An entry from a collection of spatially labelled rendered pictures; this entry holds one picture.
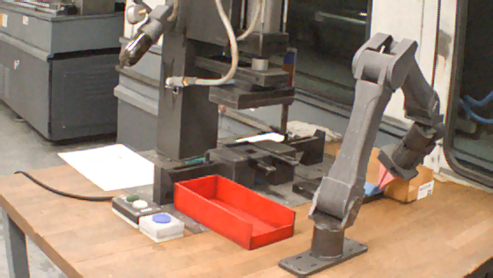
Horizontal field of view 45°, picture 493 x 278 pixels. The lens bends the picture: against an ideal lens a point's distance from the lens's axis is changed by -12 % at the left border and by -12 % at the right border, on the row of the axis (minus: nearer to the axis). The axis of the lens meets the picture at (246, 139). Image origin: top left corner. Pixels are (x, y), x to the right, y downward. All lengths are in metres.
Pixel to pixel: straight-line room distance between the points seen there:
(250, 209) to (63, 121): 3.35
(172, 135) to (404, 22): 0.80
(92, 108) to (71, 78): 0.30
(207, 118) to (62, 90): 2.92
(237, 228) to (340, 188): 0.22
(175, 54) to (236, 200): 0.45
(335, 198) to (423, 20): 0.90
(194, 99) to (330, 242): 0.66
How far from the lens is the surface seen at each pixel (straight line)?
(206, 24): 1.63
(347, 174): 1.24
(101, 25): 4.69
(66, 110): 4.68
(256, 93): 1.52
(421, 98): 1.42
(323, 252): 1.26
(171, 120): 1.77
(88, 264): 1.21
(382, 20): 2.12
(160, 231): 1.30
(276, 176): 1.64
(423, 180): 1.73
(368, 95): 1.25
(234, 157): 1.56
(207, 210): 1.38
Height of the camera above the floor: 1.47
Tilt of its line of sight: 17 degrees down
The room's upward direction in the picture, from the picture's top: 4 degrees clockwise
